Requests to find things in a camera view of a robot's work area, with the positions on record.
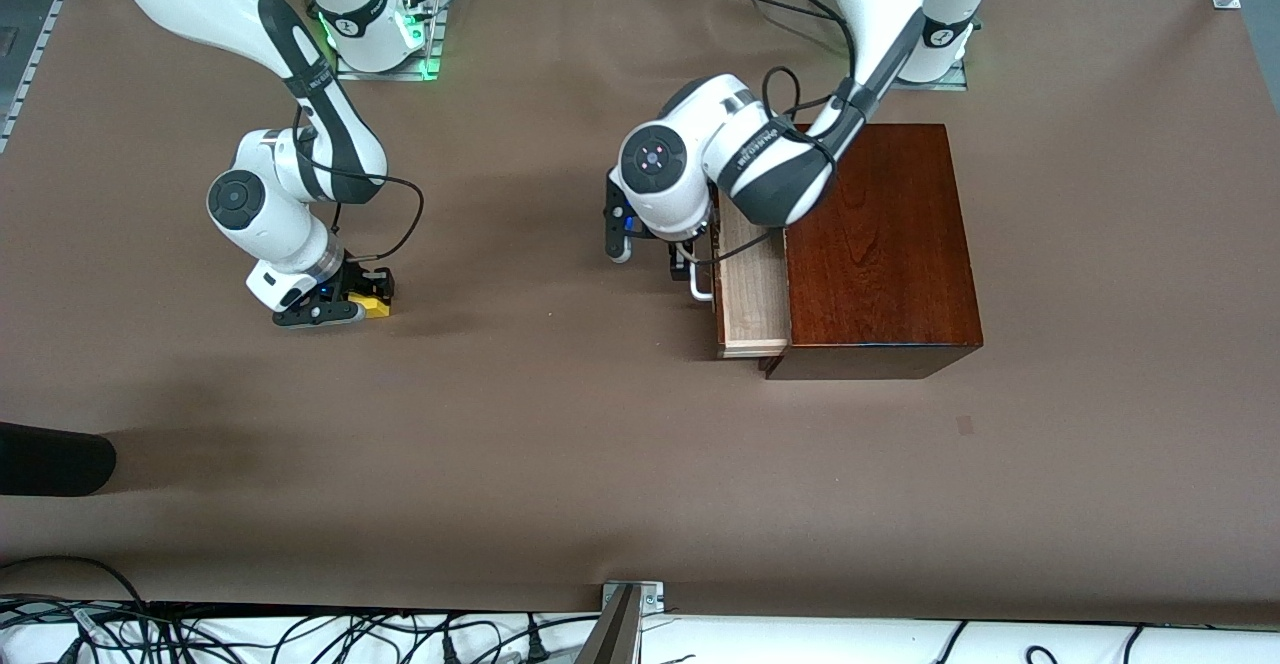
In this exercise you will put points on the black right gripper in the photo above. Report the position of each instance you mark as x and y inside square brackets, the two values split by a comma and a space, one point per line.
[357, 278]

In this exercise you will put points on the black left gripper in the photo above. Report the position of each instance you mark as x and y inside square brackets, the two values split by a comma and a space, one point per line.
[683, 253]

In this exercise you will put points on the yellow block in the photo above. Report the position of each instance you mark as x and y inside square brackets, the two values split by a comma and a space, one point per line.
[376, 308]

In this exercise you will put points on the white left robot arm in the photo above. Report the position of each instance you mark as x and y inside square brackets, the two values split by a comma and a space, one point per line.
[760, 154]

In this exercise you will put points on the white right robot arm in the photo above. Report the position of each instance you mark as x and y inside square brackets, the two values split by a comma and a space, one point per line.
[280, 214]

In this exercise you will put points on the dark brown wooden cabinet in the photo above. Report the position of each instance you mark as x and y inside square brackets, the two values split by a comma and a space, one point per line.
[880, 264]

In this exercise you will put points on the black cylinder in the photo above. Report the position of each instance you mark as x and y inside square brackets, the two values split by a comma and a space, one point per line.
[50, 459]

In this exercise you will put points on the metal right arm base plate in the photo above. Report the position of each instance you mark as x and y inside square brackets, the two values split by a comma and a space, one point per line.
[385, 75]

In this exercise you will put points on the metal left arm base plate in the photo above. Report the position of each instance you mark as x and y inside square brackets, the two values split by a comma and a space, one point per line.
[940, 84]

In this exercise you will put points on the small metal corner bracket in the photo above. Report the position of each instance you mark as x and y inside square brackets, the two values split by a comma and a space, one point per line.
[650, 594]

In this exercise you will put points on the aluminium profile post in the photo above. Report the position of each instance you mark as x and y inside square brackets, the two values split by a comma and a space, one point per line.
[610, 639]

